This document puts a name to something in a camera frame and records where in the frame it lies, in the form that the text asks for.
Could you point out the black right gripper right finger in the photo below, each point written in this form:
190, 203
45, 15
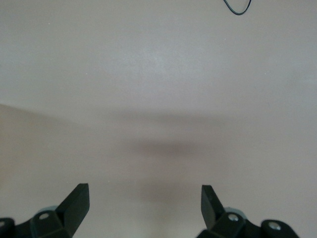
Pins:
213, 213

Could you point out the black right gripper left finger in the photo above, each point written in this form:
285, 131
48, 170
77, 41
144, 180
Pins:
71, 213

